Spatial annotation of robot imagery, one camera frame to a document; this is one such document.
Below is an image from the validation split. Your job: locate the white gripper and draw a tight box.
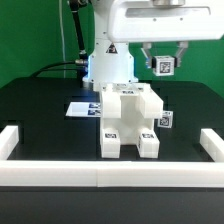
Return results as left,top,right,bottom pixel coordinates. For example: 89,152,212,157
107,0,224,69

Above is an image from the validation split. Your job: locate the white chair back piece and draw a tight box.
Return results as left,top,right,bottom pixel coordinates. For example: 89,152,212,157
100,83,163,119

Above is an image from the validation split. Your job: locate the white chair seat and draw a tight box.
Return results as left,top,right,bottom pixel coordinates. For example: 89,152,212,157
99,83,156,146

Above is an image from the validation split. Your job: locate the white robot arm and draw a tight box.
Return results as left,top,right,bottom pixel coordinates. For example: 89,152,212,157
68,0,224,91

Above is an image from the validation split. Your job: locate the white sheet with tags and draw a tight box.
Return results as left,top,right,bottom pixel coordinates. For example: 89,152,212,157
66,102,101,117

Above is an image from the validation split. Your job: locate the white U-shaped fence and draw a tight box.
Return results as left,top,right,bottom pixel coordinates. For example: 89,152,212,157
0,126,224,188

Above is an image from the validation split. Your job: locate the black cable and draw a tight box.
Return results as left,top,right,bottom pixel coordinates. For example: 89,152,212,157
31,60,88,78

